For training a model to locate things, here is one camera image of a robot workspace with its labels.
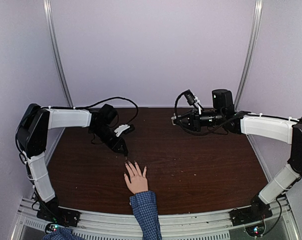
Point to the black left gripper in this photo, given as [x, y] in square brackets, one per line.
[115, 145]

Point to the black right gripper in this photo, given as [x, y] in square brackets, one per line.
[194, 123]

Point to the clear nail polish bottle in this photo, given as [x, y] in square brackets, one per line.
[173, 120]

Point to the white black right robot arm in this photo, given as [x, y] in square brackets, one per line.
[200, 122]

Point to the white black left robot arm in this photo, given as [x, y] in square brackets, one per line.
[32, 131]

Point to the mannequin hand with painted nails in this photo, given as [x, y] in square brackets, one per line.
[135, 178]

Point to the blue checkered shirt sleeve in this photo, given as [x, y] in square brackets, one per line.
[144, 207]

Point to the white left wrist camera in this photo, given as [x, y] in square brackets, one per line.
[124, 129]

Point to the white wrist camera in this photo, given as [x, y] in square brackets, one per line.
[193, 100]
[124, 129]

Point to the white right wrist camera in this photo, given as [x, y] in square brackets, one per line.
[193, 100]

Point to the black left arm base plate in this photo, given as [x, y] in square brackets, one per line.
[64, 217]

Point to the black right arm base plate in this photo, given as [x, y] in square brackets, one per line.
[243, 216]

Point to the slotted aluminium base rail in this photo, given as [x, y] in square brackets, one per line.
[33, 222]

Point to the right aluminium frame post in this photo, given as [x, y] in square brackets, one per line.
[255, 29]

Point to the aluminium frame post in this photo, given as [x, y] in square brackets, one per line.
[56, 53]
[255, 29]

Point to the left aluminium frame post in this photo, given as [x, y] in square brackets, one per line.
[56, 53]

